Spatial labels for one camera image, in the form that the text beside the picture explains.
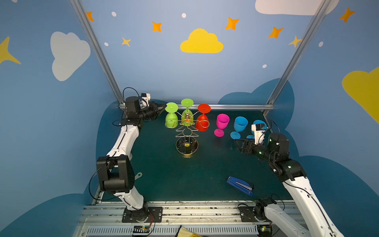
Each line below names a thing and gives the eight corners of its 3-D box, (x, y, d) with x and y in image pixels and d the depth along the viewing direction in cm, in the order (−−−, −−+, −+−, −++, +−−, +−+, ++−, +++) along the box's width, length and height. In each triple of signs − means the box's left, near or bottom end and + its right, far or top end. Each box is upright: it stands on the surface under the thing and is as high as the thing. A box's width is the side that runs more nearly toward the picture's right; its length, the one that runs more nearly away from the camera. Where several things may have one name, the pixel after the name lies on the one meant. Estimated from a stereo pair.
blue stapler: (225, 183, 87) (226, 181, 84) (228, 176, 90) (229, 174, 87) (251, 196, 82) (253, 194, 80) (253, 188, 85) (255, 186, 83)
